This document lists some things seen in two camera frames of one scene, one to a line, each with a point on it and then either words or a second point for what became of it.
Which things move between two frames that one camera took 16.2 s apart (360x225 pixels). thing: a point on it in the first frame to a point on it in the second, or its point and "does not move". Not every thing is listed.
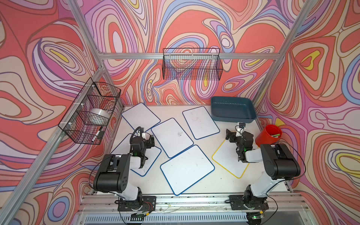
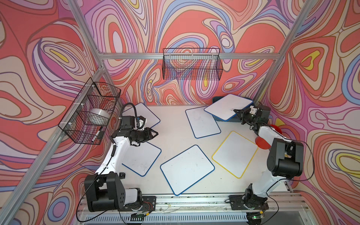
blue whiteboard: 186,168 does not move
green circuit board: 137,217 does not move
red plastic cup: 271,134 does not move
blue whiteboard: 200,122 does not move
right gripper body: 234,139 to 246,116
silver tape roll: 99,114 does not move
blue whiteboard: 172,138 to 223,108
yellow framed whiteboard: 227,156 does not move
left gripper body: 146,145 to 139,136
